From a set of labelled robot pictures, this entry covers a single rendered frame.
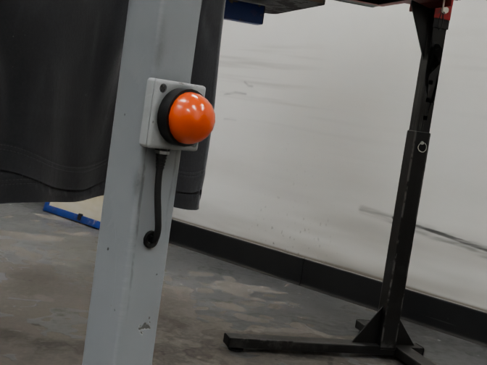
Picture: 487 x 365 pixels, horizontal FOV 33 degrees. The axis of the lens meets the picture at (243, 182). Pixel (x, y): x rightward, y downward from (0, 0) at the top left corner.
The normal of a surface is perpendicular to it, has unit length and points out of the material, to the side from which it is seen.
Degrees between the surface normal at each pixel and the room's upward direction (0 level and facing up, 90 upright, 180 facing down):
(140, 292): 90
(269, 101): 90
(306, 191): 90
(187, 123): 99
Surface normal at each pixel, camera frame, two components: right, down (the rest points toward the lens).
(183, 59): 0.72, 0.17
